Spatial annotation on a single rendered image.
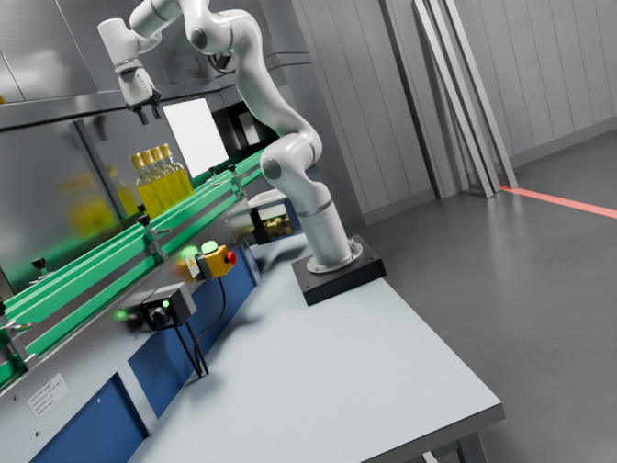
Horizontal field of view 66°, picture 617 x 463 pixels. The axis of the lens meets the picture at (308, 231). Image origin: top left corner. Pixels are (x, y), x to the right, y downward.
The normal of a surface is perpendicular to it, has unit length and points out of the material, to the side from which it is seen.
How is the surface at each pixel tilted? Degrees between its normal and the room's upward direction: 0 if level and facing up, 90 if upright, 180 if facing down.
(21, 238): 90
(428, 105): 90
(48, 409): 90
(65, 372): 90
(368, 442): 0
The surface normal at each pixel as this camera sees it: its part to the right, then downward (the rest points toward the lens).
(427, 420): -0.33, -0.91
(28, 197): 0.92, -0.25
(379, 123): 0.15, 0.22
